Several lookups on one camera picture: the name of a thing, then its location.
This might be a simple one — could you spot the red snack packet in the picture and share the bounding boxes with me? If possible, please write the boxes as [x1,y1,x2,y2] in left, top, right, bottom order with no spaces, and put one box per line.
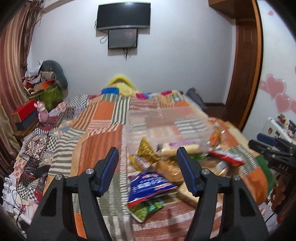
[208,150,245,167]

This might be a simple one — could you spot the gold wrapped snack packet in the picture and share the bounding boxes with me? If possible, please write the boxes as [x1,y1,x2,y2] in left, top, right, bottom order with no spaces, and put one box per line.
[137,138,161,163]

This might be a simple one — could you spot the black wall television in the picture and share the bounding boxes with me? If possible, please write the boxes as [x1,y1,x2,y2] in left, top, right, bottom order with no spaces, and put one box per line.
[96,2,151,30]

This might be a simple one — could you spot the brown wooden wall cabinet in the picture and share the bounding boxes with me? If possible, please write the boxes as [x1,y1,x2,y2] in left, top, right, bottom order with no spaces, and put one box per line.
[208,0,255,19]

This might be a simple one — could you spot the pink heart wall stickers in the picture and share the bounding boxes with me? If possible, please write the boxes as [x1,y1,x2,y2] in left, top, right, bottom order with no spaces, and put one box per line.
[259,73,295,113]

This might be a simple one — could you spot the grey bag on bed edge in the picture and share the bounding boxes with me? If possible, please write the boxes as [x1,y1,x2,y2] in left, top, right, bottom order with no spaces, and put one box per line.
[186,88,207,112]

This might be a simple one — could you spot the yellow purple cracker pack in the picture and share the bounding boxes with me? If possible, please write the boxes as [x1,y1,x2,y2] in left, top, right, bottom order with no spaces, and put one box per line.
[157,141,201,157]

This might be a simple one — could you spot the clear plastic storage bin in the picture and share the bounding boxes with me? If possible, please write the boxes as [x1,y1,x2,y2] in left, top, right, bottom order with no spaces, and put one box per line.
[126,106,214,156]

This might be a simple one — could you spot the colourful pillow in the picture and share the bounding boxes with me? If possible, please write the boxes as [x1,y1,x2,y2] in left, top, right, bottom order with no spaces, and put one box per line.
[100,82,151,99]

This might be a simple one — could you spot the pink rabbit plush toy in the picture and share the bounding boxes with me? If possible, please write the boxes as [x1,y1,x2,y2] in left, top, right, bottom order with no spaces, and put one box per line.
[34,101,49,126]

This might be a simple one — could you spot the grey plush pillow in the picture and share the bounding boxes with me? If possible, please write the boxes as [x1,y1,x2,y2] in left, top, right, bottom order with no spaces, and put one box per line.
[40,60,68,89]

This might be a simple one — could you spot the green peas snack bag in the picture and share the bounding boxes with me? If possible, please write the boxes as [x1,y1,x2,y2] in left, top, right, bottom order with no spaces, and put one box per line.
[127,197,164,223]

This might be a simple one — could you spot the brown wooden door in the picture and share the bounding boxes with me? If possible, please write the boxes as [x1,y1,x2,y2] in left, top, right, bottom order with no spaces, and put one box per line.
[226,1,262,130]

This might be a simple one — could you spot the striped pink curtain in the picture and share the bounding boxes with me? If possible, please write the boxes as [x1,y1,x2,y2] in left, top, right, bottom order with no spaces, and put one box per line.
[1,1,42,177]

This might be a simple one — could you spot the small black wall monitor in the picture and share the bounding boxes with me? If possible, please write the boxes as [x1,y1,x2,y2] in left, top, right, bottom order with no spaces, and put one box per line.
[108,28,138,50]

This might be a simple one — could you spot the red box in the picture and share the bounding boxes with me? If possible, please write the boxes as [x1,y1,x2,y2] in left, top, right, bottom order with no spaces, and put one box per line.
[11,99,36,123]

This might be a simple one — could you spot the blue snack bag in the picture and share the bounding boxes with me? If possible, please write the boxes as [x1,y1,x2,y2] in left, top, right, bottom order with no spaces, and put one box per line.
[127,172,178,207]

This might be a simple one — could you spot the dark blue box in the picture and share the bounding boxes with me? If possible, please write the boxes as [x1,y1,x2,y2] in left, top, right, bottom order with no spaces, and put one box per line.
[15,110,38,131]

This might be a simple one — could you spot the patchwork orange striped bedspread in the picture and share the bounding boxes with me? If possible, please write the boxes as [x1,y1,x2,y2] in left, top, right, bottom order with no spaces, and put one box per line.
[4,91,273,240]

